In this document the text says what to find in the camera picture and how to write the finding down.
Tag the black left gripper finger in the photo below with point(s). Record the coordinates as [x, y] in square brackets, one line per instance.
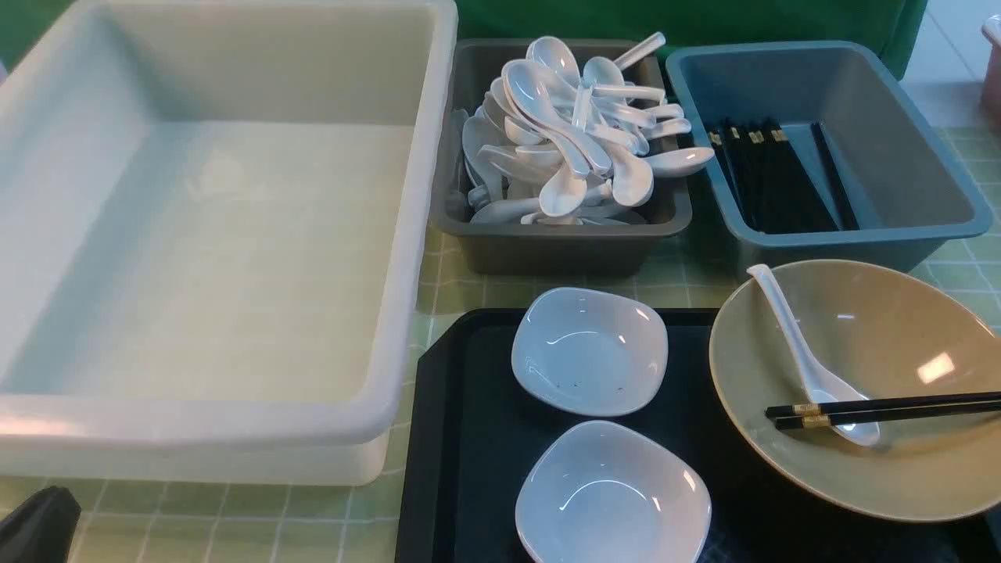
[42, 528]

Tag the white square dish front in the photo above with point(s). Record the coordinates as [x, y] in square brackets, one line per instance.
[605, 493]

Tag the white square dish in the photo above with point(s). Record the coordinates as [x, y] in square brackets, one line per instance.
[605, 493]
[590, 352]

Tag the black chopstick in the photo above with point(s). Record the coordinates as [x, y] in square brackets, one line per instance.
[845, 406]
[812, 421]

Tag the white soup spoon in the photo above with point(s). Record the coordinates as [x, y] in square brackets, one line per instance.
[819, 383]

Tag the tan noodle bowl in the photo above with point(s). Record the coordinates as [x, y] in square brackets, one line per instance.
[888, 335]

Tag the green checkered tablecloth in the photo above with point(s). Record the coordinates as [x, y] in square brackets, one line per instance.
[153, 521]

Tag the large white plastic tub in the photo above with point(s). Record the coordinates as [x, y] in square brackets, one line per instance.
[213, 219]

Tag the black serving tray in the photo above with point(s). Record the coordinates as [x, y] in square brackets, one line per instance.
[475, 435]

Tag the grey spoon bin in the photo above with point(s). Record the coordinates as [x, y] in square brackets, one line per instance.
[515, 249]

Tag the pile of white spoons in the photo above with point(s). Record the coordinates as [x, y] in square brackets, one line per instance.
[553, 142]

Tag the bundle of black chopsticks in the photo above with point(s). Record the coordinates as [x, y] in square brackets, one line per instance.
[773, 191]

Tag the blue-grey chopstick bin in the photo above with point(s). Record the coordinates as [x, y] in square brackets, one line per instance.
[910, 195]

